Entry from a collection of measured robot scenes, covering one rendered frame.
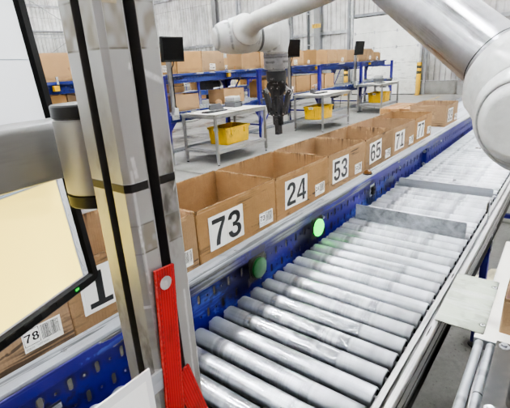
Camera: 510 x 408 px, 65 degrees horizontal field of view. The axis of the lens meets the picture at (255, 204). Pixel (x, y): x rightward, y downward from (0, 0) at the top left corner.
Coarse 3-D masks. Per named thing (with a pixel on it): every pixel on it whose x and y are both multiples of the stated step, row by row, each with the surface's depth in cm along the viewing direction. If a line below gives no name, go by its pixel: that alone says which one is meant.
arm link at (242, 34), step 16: (288, 0) 117; (304, 0) 115; (320, 0) 114; (240, 16) 129; (256, 16) 122; (272, 16) 120; (288, 16) 120; (224, 32) 130; (240, 32) 129; (256, 32) 128; (224, 48) 133; (240, 48) 133; (256, 48) 138
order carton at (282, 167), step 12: (264, 156) 183; (276, 156) 187; (288, 156) 183; (300, 156) 179; (312, 156) 175; (324, 156) 172; (228, 168) 165; (240, 168) 171; (252, 168) 177; (264, 168) 184; (276, 168) 189; (288, 168) 185; (300, 168) 154; (312, 168) 162; (324, 168) 170; (276, 180) 143; (288, 180) 149; (312, 180) 163; (324, 180) 171; (276, 192) 144; (312, 192) 165; (324, 192) 173; (276, 204) 145; (300, 204) 159; (276, 216) 147
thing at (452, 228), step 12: (360, 216) 183; (372, 216) 179; (384, 216) 176; (396, 216) 172; (408, 216) 169; (420, 216) 166; (420, 228) 167; (432, 228) 164; (444, 228) 161; (456, 228) 159
